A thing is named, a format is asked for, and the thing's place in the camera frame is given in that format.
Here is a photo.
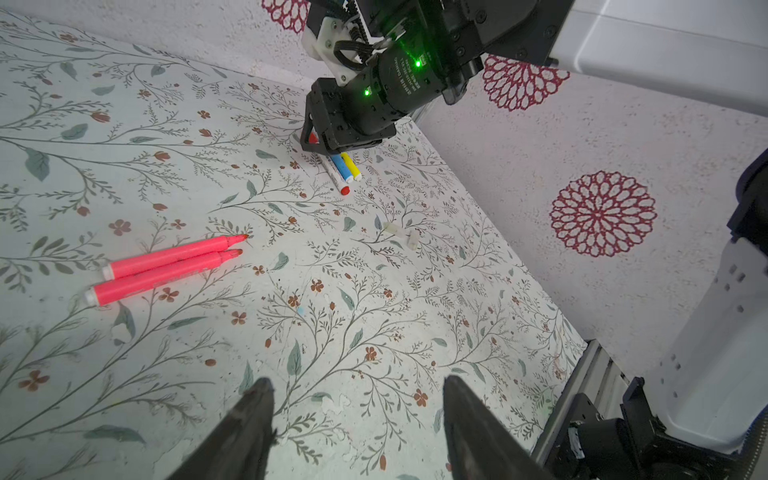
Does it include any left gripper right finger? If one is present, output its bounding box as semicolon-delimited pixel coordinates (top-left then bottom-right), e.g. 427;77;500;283
443;375;552;480

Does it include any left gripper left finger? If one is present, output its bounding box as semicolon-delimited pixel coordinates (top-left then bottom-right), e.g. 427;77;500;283
169;377;276;480

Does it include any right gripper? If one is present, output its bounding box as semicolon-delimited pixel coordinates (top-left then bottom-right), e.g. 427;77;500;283
299;78;397;155

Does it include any blue highlighter pen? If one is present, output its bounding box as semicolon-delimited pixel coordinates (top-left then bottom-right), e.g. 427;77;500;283
330;154;354;183

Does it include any yellow highlighter pen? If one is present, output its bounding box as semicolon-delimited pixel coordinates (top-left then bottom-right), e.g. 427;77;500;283
341;152;362;181

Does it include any white marker pen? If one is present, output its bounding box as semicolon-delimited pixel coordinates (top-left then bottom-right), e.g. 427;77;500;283
319;155;351;196

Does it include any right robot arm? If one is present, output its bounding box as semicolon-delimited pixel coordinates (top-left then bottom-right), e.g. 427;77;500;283
299;1;767;479

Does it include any lower pink highlighter pen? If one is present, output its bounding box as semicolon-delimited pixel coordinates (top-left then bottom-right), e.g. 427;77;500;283
83;249;243;306

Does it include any pink highlighter pen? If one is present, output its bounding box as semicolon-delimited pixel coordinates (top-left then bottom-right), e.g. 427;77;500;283
83;249;243;306
102;234;249;281

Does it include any upper pink highlighter pen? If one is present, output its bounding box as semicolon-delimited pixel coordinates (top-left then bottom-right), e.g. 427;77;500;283
102;234;249;281

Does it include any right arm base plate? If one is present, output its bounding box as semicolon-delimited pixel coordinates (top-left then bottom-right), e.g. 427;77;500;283
544;418;652;479

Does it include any aluminium front rail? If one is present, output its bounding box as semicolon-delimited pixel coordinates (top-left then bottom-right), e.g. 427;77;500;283
532;339;629;473

